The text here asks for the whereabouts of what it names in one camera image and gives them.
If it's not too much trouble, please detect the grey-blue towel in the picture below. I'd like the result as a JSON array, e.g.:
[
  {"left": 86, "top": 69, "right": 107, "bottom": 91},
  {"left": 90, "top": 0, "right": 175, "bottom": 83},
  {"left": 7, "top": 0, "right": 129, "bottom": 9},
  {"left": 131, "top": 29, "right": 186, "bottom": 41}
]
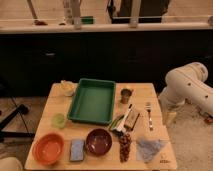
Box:
[{"left": 136, "top": 138, "right": 166, "bottom": 163}]

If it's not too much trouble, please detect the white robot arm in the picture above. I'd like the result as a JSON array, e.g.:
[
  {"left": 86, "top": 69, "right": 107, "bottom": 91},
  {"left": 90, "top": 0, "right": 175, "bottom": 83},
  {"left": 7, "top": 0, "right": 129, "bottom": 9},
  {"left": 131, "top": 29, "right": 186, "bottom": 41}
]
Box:
[{"left": 158, "top": 62, "right": 213, "bottom": 117}]

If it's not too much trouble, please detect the metal cup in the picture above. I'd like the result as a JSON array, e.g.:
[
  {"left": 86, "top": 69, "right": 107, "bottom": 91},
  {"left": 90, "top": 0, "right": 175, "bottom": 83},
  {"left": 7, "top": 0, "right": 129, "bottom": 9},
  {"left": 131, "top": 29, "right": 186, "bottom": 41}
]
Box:
[{"left": 120, "top": 89, "right": 132, "bottom": 104}]

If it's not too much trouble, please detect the white cup with yellow content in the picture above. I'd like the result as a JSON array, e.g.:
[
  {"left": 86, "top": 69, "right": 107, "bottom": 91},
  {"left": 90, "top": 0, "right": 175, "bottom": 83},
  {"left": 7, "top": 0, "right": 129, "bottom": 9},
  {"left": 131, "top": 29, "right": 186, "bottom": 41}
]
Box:
[{"left": 60, "top": 80, "right": 75, "bottom": 97}]

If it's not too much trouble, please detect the small green cup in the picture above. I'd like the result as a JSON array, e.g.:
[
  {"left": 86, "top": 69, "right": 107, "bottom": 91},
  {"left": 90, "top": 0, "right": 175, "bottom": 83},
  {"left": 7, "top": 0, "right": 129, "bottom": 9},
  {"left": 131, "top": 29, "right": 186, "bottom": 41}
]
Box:
[{"left": 52, "top": 113, "right": 66, "bottom": 129}]

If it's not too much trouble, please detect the green plastic tray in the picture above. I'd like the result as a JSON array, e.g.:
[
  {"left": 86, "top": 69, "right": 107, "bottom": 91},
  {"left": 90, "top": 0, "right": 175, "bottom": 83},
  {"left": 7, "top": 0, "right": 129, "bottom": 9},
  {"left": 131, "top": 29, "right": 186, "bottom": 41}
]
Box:
[{"left": 67, "top": 78, "right": 116, "bottom": 125}]

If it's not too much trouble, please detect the green vegetable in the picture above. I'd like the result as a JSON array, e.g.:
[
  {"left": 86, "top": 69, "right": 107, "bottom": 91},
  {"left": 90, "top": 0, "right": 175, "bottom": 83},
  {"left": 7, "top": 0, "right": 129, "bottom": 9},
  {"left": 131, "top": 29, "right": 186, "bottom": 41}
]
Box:
[{"left": 109, "top": 115, "right": 124, "bottom": 131}]

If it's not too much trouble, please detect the brown snack packet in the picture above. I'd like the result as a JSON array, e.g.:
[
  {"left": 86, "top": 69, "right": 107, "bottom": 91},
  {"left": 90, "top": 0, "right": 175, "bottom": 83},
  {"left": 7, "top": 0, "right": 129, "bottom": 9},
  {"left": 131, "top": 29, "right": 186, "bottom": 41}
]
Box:
[{"left": 124, "top": 108, "right": 140, "bottom": 131}]

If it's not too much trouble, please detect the silver fork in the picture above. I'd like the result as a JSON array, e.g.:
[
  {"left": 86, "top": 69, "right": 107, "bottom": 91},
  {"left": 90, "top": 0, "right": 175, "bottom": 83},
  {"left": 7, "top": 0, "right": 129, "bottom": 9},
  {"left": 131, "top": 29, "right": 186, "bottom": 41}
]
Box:
[{"left": 145, "top": 102, "right": 153, "bottom": 131}]

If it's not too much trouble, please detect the dark red bowl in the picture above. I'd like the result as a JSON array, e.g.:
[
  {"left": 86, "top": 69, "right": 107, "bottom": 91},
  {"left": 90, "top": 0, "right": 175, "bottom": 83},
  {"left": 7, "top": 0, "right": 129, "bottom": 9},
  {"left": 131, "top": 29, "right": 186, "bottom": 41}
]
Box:
[{"left": 85, "top": 129, "right": 112, "bottom": 156}]

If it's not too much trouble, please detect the bunch of brown grapes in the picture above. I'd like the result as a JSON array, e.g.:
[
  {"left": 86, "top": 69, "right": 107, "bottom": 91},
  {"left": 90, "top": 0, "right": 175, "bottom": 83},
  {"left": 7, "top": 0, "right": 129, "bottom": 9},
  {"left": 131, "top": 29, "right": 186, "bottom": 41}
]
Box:
[{"left": 119, "top": 134, "right": 132, "bottom": 162}]

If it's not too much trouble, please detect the blue sponge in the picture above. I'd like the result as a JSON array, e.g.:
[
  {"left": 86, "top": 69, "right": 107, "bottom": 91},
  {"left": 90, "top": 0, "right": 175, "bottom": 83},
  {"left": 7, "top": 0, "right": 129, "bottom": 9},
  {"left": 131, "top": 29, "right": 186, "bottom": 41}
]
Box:
[{"left": 70, "top": 139, "right": 84, "bottom": 162}]

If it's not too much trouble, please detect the green box on shelf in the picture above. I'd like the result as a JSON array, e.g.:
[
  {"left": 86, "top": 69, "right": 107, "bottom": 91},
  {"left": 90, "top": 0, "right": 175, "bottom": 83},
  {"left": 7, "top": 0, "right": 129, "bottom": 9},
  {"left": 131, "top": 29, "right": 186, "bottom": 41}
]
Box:
[{"left": 81, "top": 16, "right": 94, "bottom": 24}]

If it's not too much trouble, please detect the orange bowl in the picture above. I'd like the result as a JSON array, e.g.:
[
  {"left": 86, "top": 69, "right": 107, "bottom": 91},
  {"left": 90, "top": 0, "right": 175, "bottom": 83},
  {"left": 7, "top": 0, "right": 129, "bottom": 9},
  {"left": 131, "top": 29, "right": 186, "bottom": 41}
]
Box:
[{"left": 32, "top": 133, "right": 64, "bottom": 166}]

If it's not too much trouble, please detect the black stand base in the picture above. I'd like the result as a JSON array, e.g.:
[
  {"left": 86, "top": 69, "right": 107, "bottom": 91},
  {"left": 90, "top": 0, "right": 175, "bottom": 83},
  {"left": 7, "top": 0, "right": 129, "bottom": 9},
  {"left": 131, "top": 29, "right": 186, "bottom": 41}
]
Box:
[{"left": 0, "top": 104, "right": 35, "bottom": 141}]

